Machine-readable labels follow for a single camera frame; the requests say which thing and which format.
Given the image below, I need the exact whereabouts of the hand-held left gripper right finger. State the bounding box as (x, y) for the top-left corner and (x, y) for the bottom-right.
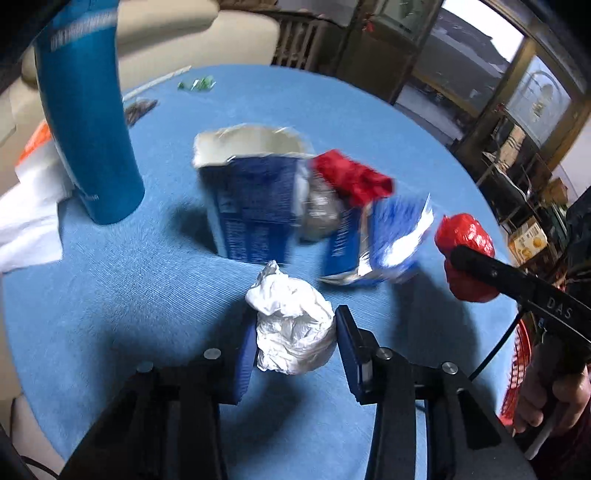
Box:
(335, 305), (539, 480)

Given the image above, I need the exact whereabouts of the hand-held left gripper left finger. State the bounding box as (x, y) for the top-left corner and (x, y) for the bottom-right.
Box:
(60, 318), (260, 480)

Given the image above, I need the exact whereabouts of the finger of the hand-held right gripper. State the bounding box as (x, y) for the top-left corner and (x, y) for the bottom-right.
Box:
(449, 246), (533, 302)

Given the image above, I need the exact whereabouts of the red plastic bag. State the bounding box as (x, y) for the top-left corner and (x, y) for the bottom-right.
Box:
(434, 213), (502, 304)

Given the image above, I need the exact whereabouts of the red plastic basket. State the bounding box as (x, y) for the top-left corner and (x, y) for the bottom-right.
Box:
(499, 314), (546, 425)

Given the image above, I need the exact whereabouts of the grey plastic bag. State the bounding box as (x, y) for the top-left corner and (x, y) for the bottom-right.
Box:
(298, 175), (345, 243)

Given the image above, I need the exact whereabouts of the red mesh cloth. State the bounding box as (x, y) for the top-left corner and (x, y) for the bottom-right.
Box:
(311, 150), (395, 208)

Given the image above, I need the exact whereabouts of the person's right hand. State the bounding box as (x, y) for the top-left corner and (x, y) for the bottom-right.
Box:
(512, 342), (591, 435)

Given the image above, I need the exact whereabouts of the orange printed cardboard box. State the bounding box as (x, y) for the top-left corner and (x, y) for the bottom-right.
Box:
(508, 219), (549, 266)

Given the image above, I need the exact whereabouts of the crushed blue white carton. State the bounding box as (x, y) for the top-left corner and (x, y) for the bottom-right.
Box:
(318, 194), (435, 287)

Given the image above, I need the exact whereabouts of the blue tablecloth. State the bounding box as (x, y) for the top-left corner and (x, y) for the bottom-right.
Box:
(2, 64), (539, 480)

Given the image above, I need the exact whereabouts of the open blue white carton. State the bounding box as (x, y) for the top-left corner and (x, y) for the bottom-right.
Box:
(191, 124), (315, 265)

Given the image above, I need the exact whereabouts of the wooden door arched glass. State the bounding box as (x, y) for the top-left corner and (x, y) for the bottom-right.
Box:
(457, 39), (587, 185)

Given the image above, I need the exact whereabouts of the beige leather chair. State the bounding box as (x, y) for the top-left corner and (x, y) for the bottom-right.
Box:
(9, 397), (65, 472)
(0, 0), (282, 153)

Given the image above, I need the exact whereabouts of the white orange plastic bag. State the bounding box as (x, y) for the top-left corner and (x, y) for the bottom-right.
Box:
(0, 120), (77, 273)

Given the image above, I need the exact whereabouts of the brown wrapper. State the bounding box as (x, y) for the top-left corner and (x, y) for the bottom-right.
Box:
(124, 98), (159, 126)

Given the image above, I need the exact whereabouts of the green candy wrapper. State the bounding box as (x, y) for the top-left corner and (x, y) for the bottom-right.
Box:
(178, 76), (216, 92)

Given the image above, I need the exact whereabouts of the wooden slatted radiator cover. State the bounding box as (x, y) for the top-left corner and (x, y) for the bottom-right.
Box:
(272, 14), (345, 72)

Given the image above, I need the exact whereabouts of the tall blue cylindrical can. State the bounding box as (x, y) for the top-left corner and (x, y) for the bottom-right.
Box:
(34, 0), (146, 226)

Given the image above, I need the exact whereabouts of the white stick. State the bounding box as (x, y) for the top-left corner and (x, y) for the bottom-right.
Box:
(122, 65), (192, 100)

